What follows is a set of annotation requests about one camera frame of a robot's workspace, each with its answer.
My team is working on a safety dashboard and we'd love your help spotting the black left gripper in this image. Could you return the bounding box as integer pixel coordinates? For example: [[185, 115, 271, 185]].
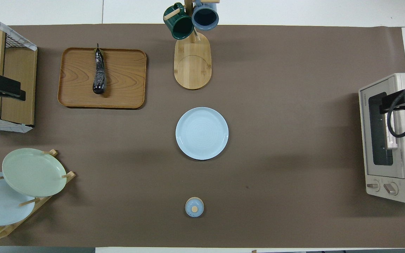
[[0, 73, 26, 104]]

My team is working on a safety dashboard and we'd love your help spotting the dark purple eggplant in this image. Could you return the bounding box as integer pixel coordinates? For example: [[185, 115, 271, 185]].
[[92, 44, 107, 95]]

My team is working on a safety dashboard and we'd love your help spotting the small light blue plate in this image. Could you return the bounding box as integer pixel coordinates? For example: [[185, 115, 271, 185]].
[[175, 107, 229, 161]]

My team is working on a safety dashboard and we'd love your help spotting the pale green plate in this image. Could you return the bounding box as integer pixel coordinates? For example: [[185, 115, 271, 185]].
[[2, 148, 68, 197]]

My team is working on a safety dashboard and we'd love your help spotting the wooden serving tray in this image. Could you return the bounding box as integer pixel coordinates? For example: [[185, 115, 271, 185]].
[[58, 48, 147, 109]]

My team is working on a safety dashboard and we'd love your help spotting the wooden plate rack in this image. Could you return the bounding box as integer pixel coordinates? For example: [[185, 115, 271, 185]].
[[0, 149, 76, 241]]

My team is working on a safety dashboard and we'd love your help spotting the brown table mat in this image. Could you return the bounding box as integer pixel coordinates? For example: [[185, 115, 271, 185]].
[[0, 24, 405, 248]]

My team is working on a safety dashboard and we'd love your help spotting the dark green mug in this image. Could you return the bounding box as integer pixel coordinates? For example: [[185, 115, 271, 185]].
[[163, 3, 195, 40]]

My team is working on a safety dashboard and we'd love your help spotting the wooden mug tree stand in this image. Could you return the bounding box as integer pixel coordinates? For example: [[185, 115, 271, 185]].
[[164, 0, 220, 90]]

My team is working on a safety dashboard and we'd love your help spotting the blue mug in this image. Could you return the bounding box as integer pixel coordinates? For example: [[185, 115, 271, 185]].
[[191, 0, 220, 31]]

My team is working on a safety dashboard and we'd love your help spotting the small blue lidded jar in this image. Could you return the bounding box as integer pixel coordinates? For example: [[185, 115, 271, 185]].
[[185, 197, 205, 218]]

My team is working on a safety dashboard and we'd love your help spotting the wooden shelf with wire mesh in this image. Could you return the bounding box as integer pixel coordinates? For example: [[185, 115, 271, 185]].
[[0, 8, 38, 133]]

